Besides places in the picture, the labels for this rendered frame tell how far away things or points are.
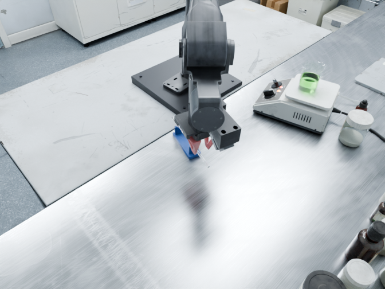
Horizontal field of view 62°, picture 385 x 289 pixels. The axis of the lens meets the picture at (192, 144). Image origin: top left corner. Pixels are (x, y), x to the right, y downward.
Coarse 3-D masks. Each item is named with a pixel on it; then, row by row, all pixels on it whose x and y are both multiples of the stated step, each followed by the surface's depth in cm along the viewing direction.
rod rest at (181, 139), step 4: (176, 128) 82; (176, 132) 83; (180, 132) 84; (176, 136) 83; (180, 136) 83; (184, 136) 83; (176, 140) 83; (180, 140) 82; (184, 140) 82; (180, 144) 81; (184, 144) 81; (188, 144) 81; (184, 148) 80; (188, 148) 77; (184, 152) 80; (188, 152) 78; (200, 152) 79; (188, 156) 78; (192, 156) 78; (196, 156) 79
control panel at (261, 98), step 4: (280, 80) 94; (284, 80) 93; (288, 80) 92; (268, 84) 96; (272, 84) 94; (284, 84) 91; (268, 88) 93; (272, 88) 92; (276, 88) 91; (280, 88) 90; (284, 88) 89; (276, 92) 89; (280, 92) 88; (260, 96) 91; (276, 96) 87; (280, 96) 86; (260, 100) 89; (264, 100) 88; (268, 100) 87; (272, 100) 86
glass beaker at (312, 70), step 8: (304, 64) 79; (312, 64) 82; (320, 64) 81; (304, 72) 80; (312, 72) 78; (320, 72) 78; (304, 80) 81; (312, 80) 80; (304, 88) 82; (312, 88) 81
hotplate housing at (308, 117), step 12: (288, 84) 90; (336, 96) 86; (264, 108) 88; (276, 108) 86; (288, 108) 84; (300, 108) 82; (312, 108) 82; (336, 108) 87; (288, 120) 87; (300, 120) 85; (312, 120) 83; (324, 120) 81
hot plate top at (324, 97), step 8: (296, 80) 87; (320, 80) 87; (288, 88) 85; (296, 88) 85; (320, 88) 85; (328, 88) 85; (336, 88) 85; (288, 96) 83; (296, 96) 82; (304, 96) 82; (312, 96) 82; (320, 96) 82; (328, 96) 82; (312, 104) 80; (320, 104) 80; (328, 104) 80
